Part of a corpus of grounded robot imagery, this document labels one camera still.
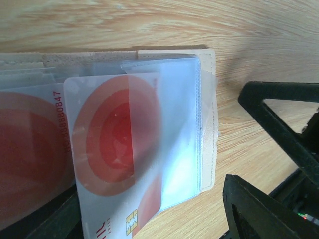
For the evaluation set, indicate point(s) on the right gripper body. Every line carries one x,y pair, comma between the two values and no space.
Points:
300,195

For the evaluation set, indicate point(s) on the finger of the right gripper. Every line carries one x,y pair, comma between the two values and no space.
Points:
302,148
251,214

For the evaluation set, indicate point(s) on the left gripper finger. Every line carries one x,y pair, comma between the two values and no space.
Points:
64,223

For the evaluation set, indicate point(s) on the red circle credit card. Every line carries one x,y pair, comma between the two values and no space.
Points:
35,158

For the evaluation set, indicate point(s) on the beige card holder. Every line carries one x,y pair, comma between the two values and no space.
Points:
186,90

